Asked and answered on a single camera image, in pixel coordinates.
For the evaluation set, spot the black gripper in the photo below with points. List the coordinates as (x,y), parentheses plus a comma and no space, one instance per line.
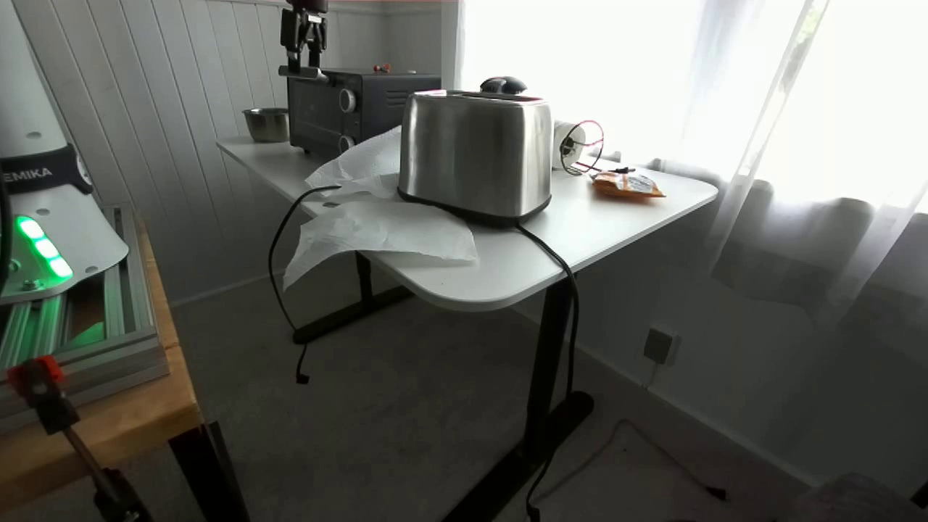
(304,20)

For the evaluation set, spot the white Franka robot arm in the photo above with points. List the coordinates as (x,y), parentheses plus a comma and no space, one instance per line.
(58,242)

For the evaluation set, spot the small metal cup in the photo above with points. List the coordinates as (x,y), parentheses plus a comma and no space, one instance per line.
(265,126)

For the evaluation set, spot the white cloth sheet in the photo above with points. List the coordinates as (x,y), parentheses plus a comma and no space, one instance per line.
(387,226)

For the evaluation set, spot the stainless steel toaster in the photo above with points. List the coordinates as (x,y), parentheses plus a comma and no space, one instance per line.
(474,149)

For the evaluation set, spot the small black rounded object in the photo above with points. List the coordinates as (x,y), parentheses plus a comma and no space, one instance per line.
(501,84)

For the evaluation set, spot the clear glass object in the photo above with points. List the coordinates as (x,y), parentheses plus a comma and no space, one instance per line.
(570,146)

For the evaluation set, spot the white desk with black legs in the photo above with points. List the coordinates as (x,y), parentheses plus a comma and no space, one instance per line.
(590,219)

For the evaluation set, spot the orange snack packet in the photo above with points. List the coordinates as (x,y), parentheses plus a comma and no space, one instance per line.
(628,187)

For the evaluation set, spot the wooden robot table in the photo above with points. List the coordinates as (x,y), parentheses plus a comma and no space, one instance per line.
(124,425)

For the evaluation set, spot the black clamp with red jaw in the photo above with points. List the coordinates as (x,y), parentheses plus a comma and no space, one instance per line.
(40,382)

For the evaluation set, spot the dark grey couch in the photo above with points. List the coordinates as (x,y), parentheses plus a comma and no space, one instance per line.
(773,262)

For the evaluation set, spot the sheer white curtain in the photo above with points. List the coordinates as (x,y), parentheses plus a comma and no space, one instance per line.
(851,126)

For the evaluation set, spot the aluminium profile frame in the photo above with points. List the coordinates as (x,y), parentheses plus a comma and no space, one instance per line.
(130,327)

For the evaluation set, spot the wall power outlet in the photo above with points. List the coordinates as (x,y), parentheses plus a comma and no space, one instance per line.
(660,346)

